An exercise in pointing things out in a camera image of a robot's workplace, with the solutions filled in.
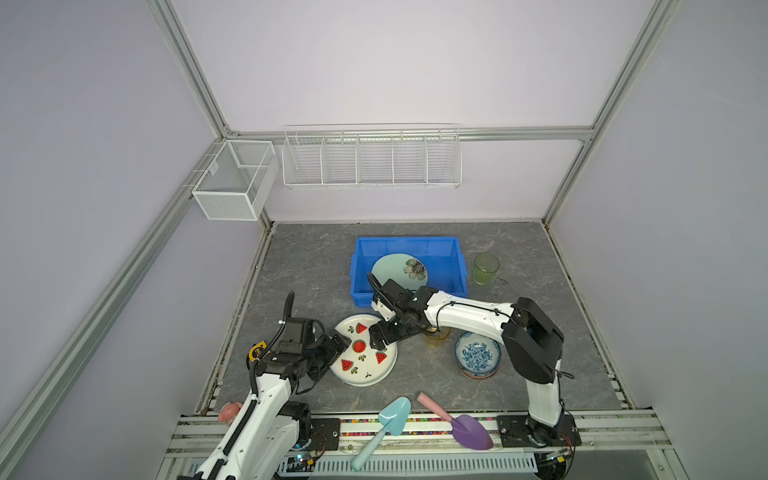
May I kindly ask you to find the white watermelon plate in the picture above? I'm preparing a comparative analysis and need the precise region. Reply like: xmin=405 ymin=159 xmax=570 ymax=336
xmin=331 ymin=314 xmax=398 ymax=373

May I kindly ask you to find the green flower plate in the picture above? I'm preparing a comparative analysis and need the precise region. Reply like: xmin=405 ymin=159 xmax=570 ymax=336
xmin=372 ymin=253 xmax=428 ymax=291

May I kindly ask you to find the cream floral plate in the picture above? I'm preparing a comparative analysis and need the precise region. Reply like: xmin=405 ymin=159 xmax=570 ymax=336
xmin=332 ymin=366 xmax=393 ymax=388

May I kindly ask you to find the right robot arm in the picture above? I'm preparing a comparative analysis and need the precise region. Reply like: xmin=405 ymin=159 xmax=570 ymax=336
xmin=367 ymin=273 xmax=582 ymax=449

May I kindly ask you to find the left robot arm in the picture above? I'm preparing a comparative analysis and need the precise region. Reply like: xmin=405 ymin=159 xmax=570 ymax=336
xmin=189 ymin=317 xmax=351 ymax=479

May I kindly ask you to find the blue plastic bin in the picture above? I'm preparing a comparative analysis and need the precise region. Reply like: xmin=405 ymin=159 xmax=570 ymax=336
xmin=350 ymin=237 xmax=468 ymax=308

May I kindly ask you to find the yellow glass cup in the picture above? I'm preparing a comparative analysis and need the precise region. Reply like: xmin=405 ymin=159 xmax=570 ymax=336
xmin=424 ymin=327 xmax=452 ymax=347

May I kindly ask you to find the yellow tape measure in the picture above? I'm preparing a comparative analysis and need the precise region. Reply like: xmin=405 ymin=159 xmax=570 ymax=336
xmin=246 ymin=341 xmax=268 ymax=365

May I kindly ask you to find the blue patterned bowl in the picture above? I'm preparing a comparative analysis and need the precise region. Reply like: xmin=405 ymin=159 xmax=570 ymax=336
xmin=454 ymin=332 xmax=502 ymax=372

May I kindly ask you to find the light blue toy shovel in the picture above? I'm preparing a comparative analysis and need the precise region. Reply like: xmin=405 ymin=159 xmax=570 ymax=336
xmin=350 ymin=396 xmax=411 ymax=472

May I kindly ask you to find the green glass cup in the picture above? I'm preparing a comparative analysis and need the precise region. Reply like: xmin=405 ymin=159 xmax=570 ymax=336
xmin=472 ymin=252 xmax=500 ymax=285

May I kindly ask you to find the red patterned bowl underneath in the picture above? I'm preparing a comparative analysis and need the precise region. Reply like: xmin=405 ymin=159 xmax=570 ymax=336
xmin=459 ymin=367 xmax=498 ymax=380

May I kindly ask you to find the pink object at base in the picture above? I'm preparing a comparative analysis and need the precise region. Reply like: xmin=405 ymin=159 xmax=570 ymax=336
xmin=217 ymin=402 xmax=243 ymax=425

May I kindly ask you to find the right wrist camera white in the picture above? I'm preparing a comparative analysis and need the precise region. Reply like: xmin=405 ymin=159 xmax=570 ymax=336
xmin=371 ymin=295 xmax=396 ymax=321

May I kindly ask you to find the purple toy shovel pink handle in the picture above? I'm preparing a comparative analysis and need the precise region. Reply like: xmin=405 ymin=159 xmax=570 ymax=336
xmin=417 ymin=392 xmax=494 ymax=451

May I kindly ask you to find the white wire wall rack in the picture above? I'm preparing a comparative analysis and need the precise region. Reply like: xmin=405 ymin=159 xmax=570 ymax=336
xmin=282 ymin=123 xmax=463 ymax=189

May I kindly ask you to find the white mesh wall basket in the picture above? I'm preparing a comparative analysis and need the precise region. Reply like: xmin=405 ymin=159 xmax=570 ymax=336
xmin=192 ymin=140 xmax=279 ymax=221

